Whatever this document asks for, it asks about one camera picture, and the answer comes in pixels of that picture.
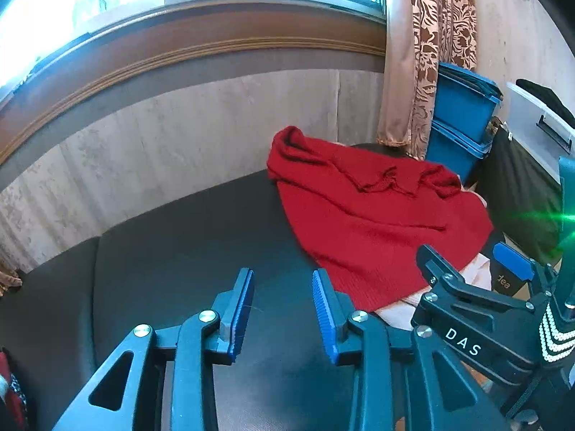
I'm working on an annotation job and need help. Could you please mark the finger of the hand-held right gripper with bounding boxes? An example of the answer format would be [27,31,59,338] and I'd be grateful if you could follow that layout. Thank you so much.
[492,241,562,308]
[411,245,546,387]

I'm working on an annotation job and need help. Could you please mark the black bag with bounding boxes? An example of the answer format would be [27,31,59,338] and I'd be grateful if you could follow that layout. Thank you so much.
[476,119,564,265]

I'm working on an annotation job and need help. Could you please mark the clear plastic storage box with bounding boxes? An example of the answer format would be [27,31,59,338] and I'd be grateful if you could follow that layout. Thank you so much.
[501,82,575,185]

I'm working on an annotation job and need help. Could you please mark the red and black garment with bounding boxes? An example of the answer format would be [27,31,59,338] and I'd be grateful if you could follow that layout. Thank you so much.
[0,348,28,431]

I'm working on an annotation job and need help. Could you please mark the brown patterned curtain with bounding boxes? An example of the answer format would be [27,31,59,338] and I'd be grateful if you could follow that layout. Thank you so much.
[0,267,23,297]
[376,0,478,160]

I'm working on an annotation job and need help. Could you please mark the dark garment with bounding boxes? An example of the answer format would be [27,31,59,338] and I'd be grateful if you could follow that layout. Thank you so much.
[516,78,575,129]

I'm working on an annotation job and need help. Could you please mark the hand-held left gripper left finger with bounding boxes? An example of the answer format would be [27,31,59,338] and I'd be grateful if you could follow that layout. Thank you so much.
[51,268,257,431]

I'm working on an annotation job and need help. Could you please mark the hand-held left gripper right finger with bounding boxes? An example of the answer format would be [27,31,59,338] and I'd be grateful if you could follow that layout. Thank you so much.
[312,268,513,431]

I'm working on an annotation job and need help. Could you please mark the blue storage box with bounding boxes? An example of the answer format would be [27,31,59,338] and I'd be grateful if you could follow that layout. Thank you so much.
[424,121,492,185]
[433,62,503,144]

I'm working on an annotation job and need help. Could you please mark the red knit sweater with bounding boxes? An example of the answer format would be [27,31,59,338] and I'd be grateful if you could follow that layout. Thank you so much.
[267,126,495,312]

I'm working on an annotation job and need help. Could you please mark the wooden window sill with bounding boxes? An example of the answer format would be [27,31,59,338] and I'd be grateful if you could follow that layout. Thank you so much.
[0,0,387,167]

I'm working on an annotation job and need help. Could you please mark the pink knit sweater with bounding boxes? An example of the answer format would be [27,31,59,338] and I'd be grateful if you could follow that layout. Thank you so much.
[373,189,492,328]

